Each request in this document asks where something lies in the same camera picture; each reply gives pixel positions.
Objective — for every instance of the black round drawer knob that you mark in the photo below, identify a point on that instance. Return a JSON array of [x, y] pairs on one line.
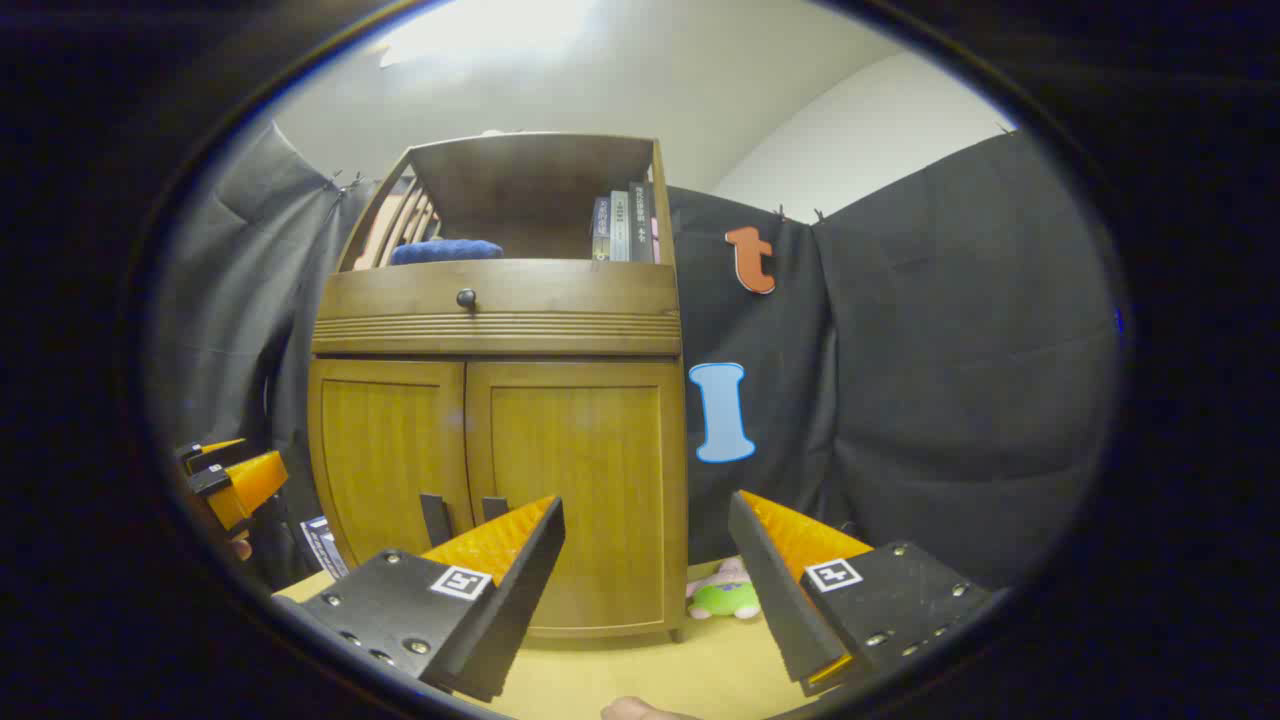
[[467, 298]]

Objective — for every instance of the pale blue spine book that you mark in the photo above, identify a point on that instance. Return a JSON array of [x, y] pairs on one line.
[[325, 548]]

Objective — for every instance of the dark blue thin book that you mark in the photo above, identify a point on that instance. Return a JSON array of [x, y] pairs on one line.
[[601, 230]]

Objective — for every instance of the green and pink plush toy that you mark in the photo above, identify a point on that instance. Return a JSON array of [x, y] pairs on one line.
[[725, 598]]

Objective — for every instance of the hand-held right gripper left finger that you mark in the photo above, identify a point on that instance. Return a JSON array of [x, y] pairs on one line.
[[520, 600]]

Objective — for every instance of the black spine book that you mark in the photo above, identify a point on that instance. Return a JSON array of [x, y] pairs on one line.
[[640, 220]]

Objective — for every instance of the black backdrop cloth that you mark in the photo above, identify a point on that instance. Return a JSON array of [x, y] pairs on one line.
[[950, 350]]

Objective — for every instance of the grey spine book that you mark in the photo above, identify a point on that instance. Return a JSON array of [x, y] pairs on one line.
[[620, 225]]

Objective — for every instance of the pink spine book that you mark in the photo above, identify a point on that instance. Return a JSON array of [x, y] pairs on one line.
[[655, 240]]

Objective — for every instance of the wooden double-door shoe cabinet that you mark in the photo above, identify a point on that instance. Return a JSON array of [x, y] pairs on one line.
[[540, 190]]

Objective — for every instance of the folded blue cloth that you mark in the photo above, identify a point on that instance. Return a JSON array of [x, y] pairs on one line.
[[445, 251]]

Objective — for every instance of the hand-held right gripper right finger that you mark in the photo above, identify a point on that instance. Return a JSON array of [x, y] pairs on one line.
[[775, 590]]

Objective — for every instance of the wooden cabinet drawer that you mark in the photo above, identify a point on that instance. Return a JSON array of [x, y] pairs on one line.
[[570, 292]]

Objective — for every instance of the wooden shoe cabinet door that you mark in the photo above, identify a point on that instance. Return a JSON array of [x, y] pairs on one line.
[[385, 440], [590, 450]]

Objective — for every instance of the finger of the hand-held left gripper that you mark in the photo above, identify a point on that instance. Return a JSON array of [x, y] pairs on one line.
[[215, 455], [245, 485]]

